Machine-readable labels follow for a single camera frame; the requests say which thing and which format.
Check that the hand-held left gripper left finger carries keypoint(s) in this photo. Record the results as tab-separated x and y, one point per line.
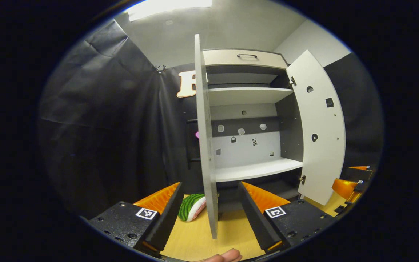
166	223

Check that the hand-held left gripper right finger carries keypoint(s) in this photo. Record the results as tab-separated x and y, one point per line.
257	222

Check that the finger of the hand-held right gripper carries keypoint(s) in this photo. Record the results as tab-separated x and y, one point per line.
344	188
358	174

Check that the beige door with bucket sticker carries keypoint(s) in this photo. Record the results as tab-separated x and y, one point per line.
322	153

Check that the beige double-door shoe cabinet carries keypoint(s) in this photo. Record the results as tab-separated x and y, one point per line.
289	127

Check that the beige door with camera sticker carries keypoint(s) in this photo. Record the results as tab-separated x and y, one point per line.
206	145

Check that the metal door hinge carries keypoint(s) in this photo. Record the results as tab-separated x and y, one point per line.
292	82
302	179

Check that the white cabinet shelf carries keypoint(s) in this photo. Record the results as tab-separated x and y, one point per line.
246	96
256	170

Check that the beige cabinet drawer front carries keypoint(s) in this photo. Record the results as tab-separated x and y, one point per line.
224	57

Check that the watermelon plush toy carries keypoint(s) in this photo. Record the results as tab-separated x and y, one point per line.
191	207

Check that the black backdrop cloth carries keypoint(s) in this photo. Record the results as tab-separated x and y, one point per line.
104	127

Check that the black metal clip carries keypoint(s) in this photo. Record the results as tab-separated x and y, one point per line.
159	68

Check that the ceiling light panel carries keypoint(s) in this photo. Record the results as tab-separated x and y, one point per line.
169	7

